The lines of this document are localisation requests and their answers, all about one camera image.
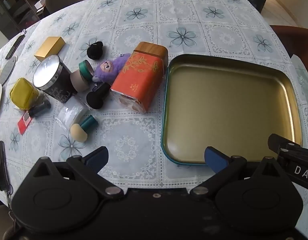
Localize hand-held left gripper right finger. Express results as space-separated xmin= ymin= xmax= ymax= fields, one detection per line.
xmin=189 ymin=146 xmax=290 ymax=201

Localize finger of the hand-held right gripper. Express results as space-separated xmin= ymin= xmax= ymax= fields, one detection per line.
xmin=268 ymin=133 xmax=308 ymax=156

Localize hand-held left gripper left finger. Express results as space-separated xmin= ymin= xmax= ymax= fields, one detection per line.
xmin=26 ymin=146 xmax=125 ymax=201

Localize beige sponge teal handle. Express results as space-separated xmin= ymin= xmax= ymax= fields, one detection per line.
xmin=70 ymin=115 xmax=98 ymax=141

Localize white cotton pads packet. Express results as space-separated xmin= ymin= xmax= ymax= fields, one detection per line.
xmin=54 ymin=97 xmax=91 ymax=132

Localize gold metal tray teal rim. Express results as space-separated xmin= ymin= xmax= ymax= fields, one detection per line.
xmin=161 ymin=54 xmax=303 ymax=167

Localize black makeup brush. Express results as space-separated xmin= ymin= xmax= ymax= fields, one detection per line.
xmin=86 ymin=82 xmax=112 ymax=110

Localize small dark bottle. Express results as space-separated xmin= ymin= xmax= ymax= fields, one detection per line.
xmin=28 ymin=99 xmax=51 ymax=117

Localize yellow soft cube pouch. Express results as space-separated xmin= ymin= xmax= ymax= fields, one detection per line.
xmin=9 ymin=78 xmax=40 ymax=110

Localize red card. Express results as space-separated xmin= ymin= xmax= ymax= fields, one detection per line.
xmin=17 ymin=112 xmax=32 ymax=132

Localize orange tea tin wooden lid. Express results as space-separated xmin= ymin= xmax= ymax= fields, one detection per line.
xmin=110 ymin=41 xmax=169 ymax=113

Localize teal ribbon roll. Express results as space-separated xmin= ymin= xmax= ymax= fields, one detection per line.
xmin=78 ymin=59 xmax=95 ymax=78

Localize black canister silver lid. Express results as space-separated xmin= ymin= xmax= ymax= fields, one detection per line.
xmin=33 ymin=55 xmax=78 ymax=103

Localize purple plush toy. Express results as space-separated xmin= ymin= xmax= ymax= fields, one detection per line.
xmin=92 ymin=53 xmax=132 ymax=83

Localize brown leather armchair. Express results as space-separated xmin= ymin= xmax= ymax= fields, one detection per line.
xmin=269 ymin=25 xmax=308 ymax=58

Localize black round powder puff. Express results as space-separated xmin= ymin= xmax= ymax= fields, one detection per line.
xmin=87 ymin=41 xmax=104 ymax=60

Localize gold cardboard box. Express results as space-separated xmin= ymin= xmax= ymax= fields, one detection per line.
xmin=34 ymin=36 xmax=65 ymax=61

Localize grey round coaster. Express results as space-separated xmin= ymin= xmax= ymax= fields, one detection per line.
xmin=0 ymin=56 xmax=18 ymax=85

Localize black remote control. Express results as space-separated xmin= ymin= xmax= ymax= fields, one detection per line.
xmin=5 ymin=30 xmax=27 ymax=60

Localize dark wooden bookshelf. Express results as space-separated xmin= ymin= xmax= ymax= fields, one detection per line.
xmin=0 ymin=0 xmax=52 ymax=39

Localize black phone with strap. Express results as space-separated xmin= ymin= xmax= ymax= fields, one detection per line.
xmin=0 ymin=141 xmax=14 ymax=198

